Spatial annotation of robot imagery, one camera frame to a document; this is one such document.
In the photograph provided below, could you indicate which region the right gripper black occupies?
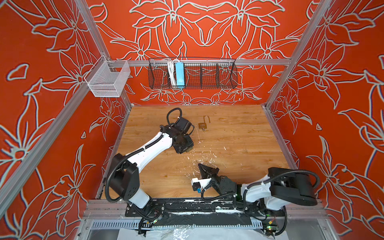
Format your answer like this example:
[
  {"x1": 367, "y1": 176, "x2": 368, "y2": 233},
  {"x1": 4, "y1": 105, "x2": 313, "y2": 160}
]
[{"x1": 196, "y1": 165, "x2": 229, "y2": 204}]

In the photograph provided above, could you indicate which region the large brass padlock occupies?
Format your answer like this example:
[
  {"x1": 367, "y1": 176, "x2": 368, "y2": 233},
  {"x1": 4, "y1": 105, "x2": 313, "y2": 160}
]
[{"x1": 199, "y1": 115, "x2": 211, "y2": 132}]

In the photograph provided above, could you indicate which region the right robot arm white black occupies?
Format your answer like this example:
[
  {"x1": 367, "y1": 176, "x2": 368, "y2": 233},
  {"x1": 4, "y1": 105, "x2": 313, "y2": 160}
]
[{"x1": 191, "y1": 164, "x2": 320, "y2": 212}]

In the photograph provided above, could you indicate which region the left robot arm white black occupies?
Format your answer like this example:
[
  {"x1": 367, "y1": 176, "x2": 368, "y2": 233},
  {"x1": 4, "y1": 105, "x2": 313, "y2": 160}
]
[{"x1": 104, "y1": 108, "x2": 195, "y2": 210}]

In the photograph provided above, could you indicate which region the blue white box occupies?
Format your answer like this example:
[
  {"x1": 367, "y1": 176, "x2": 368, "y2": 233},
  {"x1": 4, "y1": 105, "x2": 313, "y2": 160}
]
[{"x1": 175, "y1": 62, "x2": 185, "y2": 89}]

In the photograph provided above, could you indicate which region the clear plastic bin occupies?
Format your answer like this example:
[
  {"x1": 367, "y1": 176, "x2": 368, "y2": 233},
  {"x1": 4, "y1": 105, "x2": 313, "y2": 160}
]
[{"x1": 85, "y1": 61, "x2": 131, "y2": 98}]

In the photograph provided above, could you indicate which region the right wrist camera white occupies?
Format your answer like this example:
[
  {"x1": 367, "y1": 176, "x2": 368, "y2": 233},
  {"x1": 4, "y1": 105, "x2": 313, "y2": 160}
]
[{"x1": 191, "y1": 178, "x2": 214, "y2": 193}]

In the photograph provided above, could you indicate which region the black wire basket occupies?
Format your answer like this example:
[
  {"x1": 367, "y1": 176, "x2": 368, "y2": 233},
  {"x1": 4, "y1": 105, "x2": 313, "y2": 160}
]
[{"x1": 148, "y1": 57, "x2": 239, "y2": 90}]

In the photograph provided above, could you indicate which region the aluminium frame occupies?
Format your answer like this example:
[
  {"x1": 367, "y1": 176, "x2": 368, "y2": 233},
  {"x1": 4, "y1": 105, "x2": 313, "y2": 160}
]
[{"x1": 0, "y1": 0, "x2": 334, "y2": 240}]

